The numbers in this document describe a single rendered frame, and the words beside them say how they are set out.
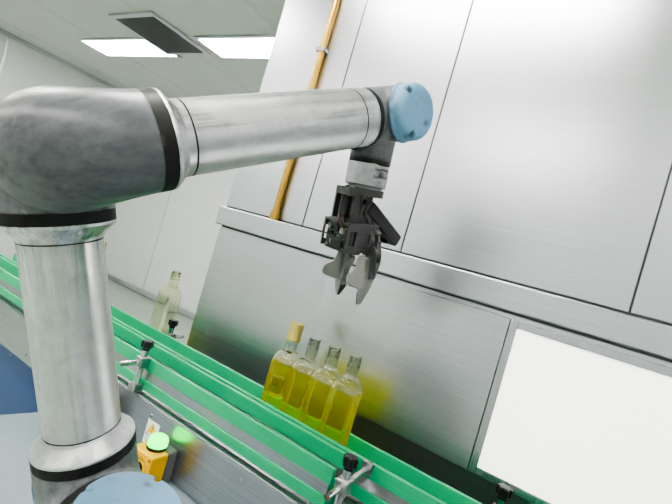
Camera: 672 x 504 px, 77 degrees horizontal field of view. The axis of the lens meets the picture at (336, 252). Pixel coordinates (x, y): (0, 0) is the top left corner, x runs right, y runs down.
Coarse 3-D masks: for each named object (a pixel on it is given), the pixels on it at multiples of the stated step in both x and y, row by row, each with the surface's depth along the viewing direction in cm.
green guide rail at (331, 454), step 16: (0, 256) 169; (16, 272) 159; (112, 320) 129; (128, 336) 124; (160, 352) 116; (176, 368) 112; (192, 368) 110; (208, 384) 106; (224, 384) 104; (224, 400) 104; (240, 400) 101; (256, 416) 98; (272, 416) 96; (288, 432) 93; (304, 432) 91; (304, 448) 91; (320, 448) 89; (336, 448) 88; (336, 464) 87
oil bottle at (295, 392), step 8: (296, 360) 100; (304, 360) 99; (296, 368) 99; (304, 368) 98; (312, 368) 98; (296, 376) 99; (304, 376) 97; (288, 384) 99; (296, 384) 98; (304, 384) 97; (288, 392) 99; (296, 392) 98; (304, 392) 97; (288, 400) 99; (296, 400) 98; (280, 408) 99; (288, 408) 98; (296, 408) 97; (296, 416) 97
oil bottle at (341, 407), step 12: (336, 384) 93; (348, 384) 92; (360, 384) 95; (336, 396) 93; (348, 396) 91; (360, 396) 95; (336, 408) 92; (348, 408) 91; (324, 420) 93; (336, 420) 92; (348, 420) 93; (324, 432) 93; (336, 432) 92; (348, 432) 94
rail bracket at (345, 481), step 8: (344, 456) 76; (352, 456) 76; (344, 464) 75; (352, 464) 75; (368, 464) 85; (344, 472) 76; (360, 472) 82; (368, 472) 84; (336, 480) 76; (344, 480) 75; (352, 480) 76; (336, 488) 74; (344, 488) 75; (328, 496) 71; (336, 496) 76; (344, 496) 75
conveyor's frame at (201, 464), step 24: (0, 312) 143; (0, 336) 141; (24, 336) 134; (24, 360) 132; (120, 384) 108; (120, 408) 107; (144, 408) 103; (144, 432) 102; (168, 432) 98; (192, 432) 95; (192, 456) 94; (216, 456) 90; (192, 480) 93; (216, 480) 89; (240, 480) 86; (264, 480) 84
